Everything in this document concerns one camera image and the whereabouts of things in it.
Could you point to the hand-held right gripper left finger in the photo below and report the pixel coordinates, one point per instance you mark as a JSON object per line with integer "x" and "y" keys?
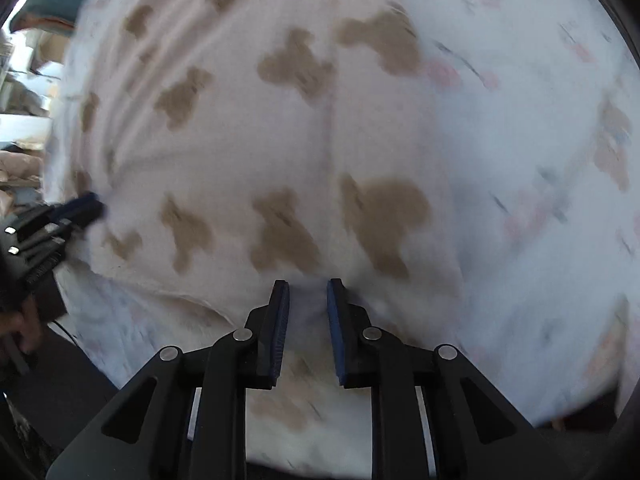
{"x": 280, "y": 330}

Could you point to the person's left hand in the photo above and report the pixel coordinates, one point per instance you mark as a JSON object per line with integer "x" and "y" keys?
{"x": 22, "y": 327}

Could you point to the beige cloth pile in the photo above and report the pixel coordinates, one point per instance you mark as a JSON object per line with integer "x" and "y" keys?
{"x": 17, "y": 175}

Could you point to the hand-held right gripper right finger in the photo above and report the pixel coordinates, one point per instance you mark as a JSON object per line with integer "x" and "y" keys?
{"x": 336, "y": 332}

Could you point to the white floral bed sheet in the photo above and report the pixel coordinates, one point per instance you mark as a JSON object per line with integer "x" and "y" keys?
{"x": 525, "y": 185}

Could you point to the cream bear print pants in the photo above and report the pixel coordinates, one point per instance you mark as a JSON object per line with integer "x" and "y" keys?
{"x": 280, "y": 160}

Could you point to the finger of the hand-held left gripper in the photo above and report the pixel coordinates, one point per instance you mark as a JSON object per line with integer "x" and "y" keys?
{"x": 82, "y": 209}

